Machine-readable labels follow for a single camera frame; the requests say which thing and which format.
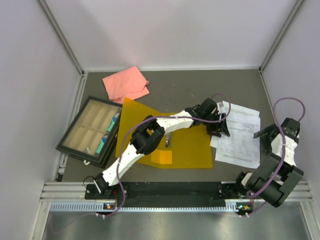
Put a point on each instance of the pink folded cloth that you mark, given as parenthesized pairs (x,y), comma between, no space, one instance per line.
(129,83)

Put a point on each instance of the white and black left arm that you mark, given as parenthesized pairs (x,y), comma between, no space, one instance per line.
(147,135)

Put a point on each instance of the metal folder clip mechanism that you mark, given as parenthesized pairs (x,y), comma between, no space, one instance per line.
(167,140)

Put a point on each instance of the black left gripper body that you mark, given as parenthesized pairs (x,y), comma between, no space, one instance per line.
(213,127)

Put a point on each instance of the printed paper sheet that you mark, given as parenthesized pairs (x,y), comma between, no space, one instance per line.
(238,116)
(240,148)

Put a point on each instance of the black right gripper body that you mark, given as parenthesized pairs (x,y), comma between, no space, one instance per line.
(265,140)

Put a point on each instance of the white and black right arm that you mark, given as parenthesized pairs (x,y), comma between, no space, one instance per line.
(277,176)

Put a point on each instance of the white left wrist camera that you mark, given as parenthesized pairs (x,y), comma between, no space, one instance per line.
(220,105)

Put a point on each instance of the black framed wooden tray box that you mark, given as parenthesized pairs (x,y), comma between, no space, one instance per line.
(92,134)

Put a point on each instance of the aluminium frame rail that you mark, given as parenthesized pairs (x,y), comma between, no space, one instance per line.
(55,186)

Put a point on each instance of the yellow plastic folder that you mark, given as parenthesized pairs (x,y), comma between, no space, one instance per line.
(189,149)

